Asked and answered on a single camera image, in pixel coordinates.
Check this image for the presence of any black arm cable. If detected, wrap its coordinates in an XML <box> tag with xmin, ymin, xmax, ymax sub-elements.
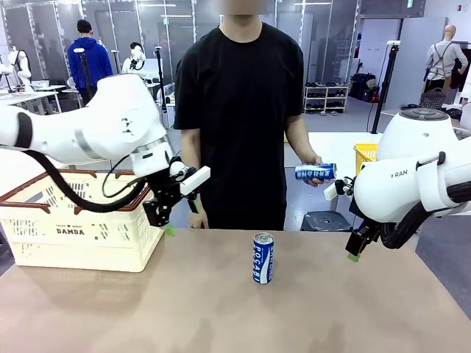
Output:
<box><xmin>380</xmin><ymin>185</ymin><xmax>471</xmax><ymax>251</ymax></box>
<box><xmin>27</xmin><ymin>146</ymin><xmax>152</xmax><ymax>214</ymax></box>

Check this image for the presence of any black tripod pole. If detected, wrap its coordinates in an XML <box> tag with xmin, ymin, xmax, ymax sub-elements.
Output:
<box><xmin>370</xmin><ymin>40</ymin><xmax>402</xmax><ymax>135</ymax></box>
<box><xmin>154</xmin><ymin>46</ymin><xmax>170</xmax><ymax>129</ymax></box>

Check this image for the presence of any white shoe rack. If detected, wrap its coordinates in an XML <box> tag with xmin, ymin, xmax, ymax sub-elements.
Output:
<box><xmin>303</xmin><ymin>82</ymin><xmax>350</xmax><ymax>115</ymax></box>

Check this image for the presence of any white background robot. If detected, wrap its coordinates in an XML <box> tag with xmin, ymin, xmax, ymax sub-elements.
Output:
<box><xmin>121</xmin><ymin>41</ymin><xmax>148</xmax><ymax>80</ymax></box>
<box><xmin>7</xmin><ymin>46</ymin><xmax>32</xmax><ymax>93</ymax></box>

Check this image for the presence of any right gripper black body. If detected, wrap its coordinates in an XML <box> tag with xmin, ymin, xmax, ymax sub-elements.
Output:
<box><xmin>348</xmin><ymin>201</ymin><xmax>380</xmax><ymax>240</ymax></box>

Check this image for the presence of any black plastic stool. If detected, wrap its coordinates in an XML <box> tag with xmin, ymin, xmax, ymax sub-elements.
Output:
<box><xmin>300</xmin><ymin>211</ymin><xmax>353</xmax><ymax>232</ymax></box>

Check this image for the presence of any person in blue hoodie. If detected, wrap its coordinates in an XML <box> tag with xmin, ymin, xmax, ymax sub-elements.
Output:
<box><xmin>67</xmin><ymin>18</ymin><xmax>114</xmax><ymax>107</ymax></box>

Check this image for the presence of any brown basket handle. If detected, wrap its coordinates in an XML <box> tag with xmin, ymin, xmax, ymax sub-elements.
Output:
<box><xmin>0</xmin><ymin>169</ymin><xmax>137</xmax><ymax>202</ymax></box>
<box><xmin>0</xmin><ymin>182</ymin><xmax>154</xmax><ymax>215</ymax></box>

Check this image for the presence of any mannequin with apron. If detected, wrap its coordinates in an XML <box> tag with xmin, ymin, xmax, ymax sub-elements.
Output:
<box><xmin>422</xmin><ymin>24</ymin><xmax>470</xmax><ymax>93</ymax></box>

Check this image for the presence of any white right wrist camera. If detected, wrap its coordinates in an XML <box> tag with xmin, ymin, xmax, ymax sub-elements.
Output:
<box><xmin>323</xmin><ymin>182</ymin><xmax>347</xmax><ymax>202</ymax></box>

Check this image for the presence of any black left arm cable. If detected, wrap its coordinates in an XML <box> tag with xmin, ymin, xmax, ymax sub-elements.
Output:
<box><xmin>27</xmin><ymin>146</ymin><xmax>152</xmax><ymax>214</ymax></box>

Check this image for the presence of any person's left hand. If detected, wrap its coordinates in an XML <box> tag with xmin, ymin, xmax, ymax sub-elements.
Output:
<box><xmin>295</xmin><ymin>154</ymin><xmax>333</xmax><ymax>188</ymax></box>

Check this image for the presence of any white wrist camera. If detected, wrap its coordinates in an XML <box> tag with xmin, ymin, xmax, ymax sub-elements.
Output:
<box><xmin>323</xmin><ymin>182</ymin><xmax>347</xmax><ymax>202</ymax></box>
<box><xmin>179</xmin><ymin>165</ymin><xmax>212</xmax><ymax>196</ymax></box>

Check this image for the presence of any person in black t-shirt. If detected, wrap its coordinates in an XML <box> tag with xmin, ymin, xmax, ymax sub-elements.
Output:
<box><xmin>172</xmin><ymin>0</ymin><xmax>338</xmax><ymax>232</ymax></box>

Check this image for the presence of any person's left forearm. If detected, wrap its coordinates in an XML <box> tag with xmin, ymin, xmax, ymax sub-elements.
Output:
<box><xmin>285</xmin><ymin>113</ymin><xmax>321</xmax><ymax>163</ymax></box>

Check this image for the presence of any yellow plastic basket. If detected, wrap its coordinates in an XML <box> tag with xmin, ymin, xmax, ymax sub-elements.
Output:
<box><xmin>353</xmin><ymin>142</ymin><xmax>380</xmax><ymax>176</ymax></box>

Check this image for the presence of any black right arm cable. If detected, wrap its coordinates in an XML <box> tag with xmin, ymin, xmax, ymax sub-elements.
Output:
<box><xmin>380</xmin><ymin>185</ymin><xmax>471</xmax><ymax>251</ymax></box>

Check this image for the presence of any cream plastic shopping basket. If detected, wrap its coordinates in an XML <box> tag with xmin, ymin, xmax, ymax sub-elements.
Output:
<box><xmin>0</xmin><ymin>169</ymin><xmax>166</xmax><ymax>274</ymax></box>

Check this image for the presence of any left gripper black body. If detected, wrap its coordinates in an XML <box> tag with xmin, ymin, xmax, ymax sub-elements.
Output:
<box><xmin>149</xmin><ymin>171</ymin><xmax>191</xmax><ymax>218</ymax></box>

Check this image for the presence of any person's right hand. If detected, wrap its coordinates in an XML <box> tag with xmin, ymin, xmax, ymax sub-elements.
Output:
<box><xmin>188</xmin><ymin>211</ymin><xmax>210</xmax><ymax>229</ymax></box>

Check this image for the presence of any black bags pile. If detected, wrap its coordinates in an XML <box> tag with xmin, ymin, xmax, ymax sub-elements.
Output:
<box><xmin>349</xmin><ymin>71</ymin><xmax>380</xmax><ymax>102</ymax></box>

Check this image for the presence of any black wire basket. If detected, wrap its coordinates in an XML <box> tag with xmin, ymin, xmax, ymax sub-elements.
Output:
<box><xmin>420</xmin><ymin>88</ymin><xmax>447</xmax><ymax>110</ymax></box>

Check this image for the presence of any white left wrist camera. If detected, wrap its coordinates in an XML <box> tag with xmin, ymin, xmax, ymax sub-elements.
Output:
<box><xmin>179</xmin><ymin>165</ymin><xmax>212</xmax><ymax>196</ymax></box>

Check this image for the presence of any blue Pocari drink can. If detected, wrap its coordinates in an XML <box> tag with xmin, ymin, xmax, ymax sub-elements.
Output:
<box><xmin>294</xmin><ymin>163</ymin><xmax>338</xmax><ymax>182</ymax></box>
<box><xmin>252</xmin><ymin>232</ymin><xmax>275</xmax><ymax>285</ymax></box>

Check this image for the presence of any person's right forearm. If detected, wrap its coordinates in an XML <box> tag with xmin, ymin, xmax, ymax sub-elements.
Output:
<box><xmin>180</xmin><ymin>128</ymin><xmax>207</xmax><ymax>218</ymax></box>

